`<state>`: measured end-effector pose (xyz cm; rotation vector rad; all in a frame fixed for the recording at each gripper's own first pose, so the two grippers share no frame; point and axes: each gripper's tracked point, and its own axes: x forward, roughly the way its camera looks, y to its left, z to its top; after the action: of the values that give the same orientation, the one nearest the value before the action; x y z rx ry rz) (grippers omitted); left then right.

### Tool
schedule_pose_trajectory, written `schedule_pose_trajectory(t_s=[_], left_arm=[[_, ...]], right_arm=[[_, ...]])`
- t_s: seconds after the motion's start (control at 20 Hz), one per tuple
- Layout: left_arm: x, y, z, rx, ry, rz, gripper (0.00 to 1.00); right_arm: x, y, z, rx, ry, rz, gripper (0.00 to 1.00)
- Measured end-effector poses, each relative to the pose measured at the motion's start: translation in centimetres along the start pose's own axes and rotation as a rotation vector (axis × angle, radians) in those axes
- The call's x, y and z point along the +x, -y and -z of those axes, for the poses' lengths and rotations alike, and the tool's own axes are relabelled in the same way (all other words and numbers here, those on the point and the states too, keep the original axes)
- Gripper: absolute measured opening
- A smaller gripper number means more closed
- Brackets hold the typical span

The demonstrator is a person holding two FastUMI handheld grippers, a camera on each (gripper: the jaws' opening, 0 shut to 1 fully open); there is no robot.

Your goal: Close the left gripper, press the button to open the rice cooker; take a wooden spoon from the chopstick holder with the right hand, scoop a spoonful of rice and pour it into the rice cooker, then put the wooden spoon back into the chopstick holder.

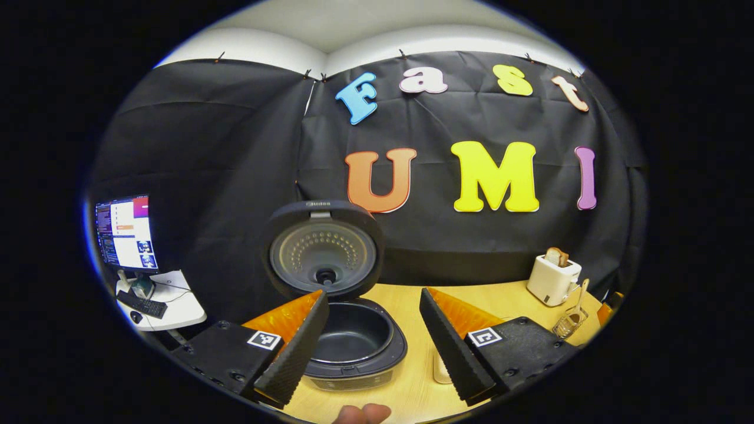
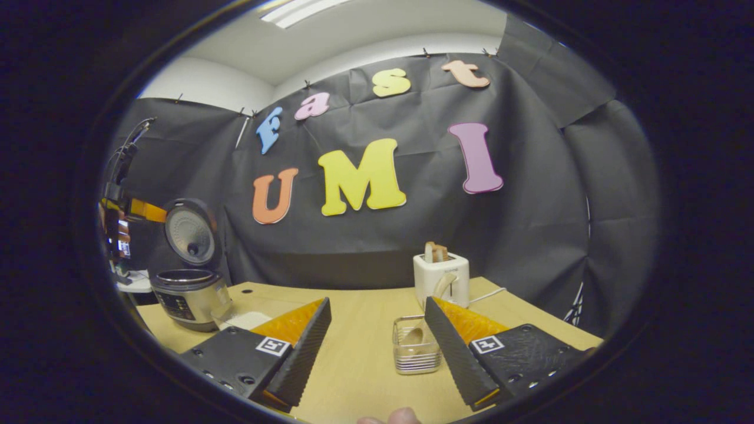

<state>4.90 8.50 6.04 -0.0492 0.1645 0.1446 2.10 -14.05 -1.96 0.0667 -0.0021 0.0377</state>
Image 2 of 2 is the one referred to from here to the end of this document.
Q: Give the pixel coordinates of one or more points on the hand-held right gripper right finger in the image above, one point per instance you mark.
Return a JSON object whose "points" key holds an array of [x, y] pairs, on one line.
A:
{"points": [[452, 353]]}

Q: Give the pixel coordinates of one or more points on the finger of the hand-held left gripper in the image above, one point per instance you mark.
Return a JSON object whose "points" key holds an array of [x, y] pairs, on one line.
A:
{"points": [[147, 210]]}

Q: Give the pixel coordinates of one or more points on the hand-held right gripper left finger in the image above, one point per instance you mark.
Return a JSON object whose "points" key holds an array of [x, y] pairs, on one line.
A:
{"points": [[303, 353]]}

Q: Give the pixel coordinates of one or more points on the wooden spoon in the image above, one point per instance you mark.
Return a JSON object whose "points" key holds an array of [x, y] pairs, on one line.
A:
{"points": [[412, 337]]}

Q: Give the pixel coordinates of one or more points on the silver black rice cooker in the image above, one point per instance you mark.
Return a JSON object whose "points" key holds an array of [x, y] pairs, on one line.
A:
{"points": [[188, 294]]}

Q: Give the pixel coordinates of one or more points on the white side table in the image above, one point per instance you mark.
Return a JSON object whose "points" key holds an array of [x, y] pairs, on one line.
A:
{"points": [[135, 284]]}

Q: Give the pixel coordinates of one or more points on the white toaster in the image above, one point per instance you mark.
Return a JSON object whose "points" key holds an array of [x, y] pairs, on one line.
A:
{"points": [[439, 274]]}

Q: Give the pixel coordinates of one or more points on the brown bread slice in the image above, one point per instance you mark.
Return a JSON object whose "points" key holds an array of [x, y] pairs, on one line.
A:
{"points": [[441, 253], [429, 252]]}

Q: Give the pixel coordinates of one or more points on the black backdrop cloth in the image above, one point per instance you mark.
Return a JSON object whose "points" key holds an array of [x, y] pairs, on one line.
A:
{"points": [[412, 235]]}

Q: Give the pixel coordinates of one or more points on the ceiling light panel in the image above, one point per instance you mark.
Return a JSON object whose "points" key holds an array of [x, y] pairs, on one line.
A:
{"points": [[300, 10]]}

